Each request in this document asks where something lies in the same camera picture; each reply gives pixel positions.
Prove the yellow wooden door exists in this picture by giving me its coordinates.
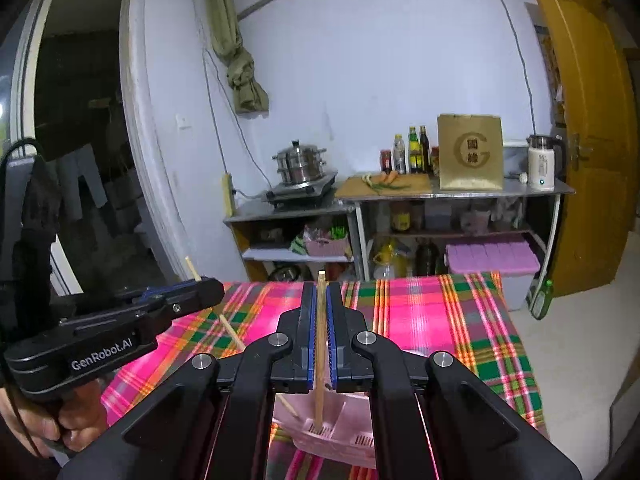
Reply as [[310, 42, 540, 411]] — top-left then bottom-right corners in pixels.
[[537, 0, 639, 296]]

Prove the white wall switch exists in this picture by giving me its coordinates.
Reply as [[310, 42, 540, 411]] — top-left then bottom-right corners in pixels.
[[176, 114, 192, 130]]

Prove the wooden cutting board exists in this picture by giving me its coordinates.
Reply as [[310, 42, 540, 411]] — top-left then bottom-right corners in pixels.
[[335, 174, 433, 200]]

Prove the clear plastic bottle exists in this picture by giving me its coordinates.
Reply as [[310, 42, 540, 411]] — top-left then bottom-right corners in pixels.
[[393, 134, 407, 174]]

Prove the purple lidded storage box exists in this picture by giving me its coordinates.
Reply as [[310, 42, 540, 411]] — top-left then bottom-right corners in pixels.
[[446, 235, 540, 311]]

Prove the yellow power strip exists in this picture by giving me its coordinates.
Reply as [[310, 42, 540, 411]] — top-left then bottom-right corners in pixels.
[[221, 172, 235, 217]]

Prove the light wooden chopstick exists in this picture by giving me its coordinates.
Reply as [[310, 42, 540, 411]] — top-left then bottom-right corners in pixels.
[[218, 314, 302, 420], [184, 256, 202, 282], [314, 270, 328, 434]]

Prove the red lidded jar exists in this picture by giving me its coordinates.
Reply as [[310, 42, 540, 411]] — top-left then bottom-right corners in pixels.
[[380, 150, 393, 174]]

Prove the pink plastic utensil caddy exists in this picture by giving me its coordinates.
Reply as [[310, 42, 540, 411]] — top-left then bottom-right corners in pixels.
[[272, 390, 376, 469]]

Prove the low metal stove cabinet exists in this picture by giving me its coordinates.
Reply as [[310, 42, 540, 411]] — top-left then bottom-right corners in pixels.
[[224, 193, 363, 282]]

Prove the person left hand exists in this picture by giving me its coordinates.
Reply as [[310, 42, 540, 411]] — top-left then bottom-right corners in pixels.
[[1, 380, 108, 458]]

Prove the gold paper gift bag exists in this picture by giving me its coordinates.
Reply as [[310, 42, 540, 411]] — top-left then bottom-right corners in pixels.
[[437, 114, 504, 191]]

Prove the olive green knotted curtain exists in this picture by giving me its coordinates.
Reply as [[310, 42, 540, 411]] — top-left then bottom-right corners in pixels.
[[206, 0, 269, 114]]

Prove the green bottle on floor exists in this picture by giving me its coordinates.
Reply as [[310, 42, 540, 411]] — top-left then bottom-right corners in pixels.
[[529, 278, 554, 321]]

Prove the green oil bottle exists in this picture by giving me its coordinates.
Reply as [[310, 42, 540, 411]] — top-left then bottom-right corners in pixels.
[[409, 127, 422, 174]]

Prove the black induction cooker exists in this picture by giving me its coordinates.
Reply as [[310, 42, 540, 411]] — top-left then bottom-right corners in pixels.
[[265, 170, 337, 208]]

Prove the small pink basket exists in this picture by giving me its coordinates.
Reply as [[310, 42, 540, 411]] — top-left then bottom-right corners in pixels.
[[303, 226, 352, 258]]

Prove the white electric kettle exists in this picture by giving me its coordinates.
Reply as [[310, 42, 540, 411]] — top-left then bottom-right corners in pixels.
[[527, 134, 566, 191]]

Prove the orange carrot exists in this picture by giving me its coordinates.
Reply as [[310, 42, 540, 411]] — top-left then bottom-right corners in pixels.
[[376, 170, 398, 185]]

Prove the metal kitchen shelf rack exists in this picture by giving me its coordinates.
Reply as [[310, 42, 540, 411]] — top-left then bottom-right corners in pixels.
[[335, 178, 575, 308]]

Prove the yellow oil jug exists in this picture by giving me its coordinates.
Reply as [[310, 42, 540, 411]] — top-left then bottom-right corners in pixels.
[[373, 240, 408, 280]]

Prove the dark soy sauce bottle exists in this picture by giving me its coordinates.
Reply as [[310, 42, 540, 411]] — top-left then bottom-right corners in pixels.
[[420, 125, 432, 174]]

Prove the stainless steel steamer pot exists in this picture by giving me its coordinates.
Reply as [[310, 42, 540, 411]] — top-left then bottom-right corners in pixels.
[[272, 140, 326, 185]]

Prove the pink plaid tablecloth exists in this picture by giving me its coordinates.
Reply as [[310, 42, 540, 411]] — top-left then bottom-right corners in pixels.
[[98, 271, 549, 480]]

